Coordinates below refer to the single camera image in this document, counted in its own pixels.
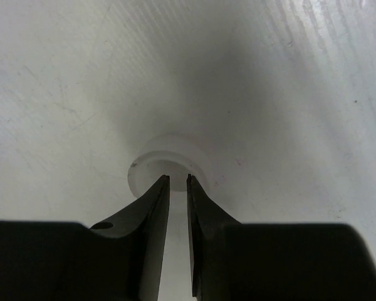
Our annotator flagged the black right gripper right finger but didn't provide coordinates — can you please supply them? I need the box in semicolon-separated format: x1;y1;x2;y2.
187;176;376;300

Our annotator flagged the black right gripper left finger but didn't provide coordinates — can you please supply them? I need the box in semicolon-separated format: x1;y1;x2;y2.
0;176;170;300

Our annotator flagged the white tape roll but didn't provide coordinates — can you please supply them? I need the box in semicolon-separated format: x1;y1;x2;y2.
127;135;212;198

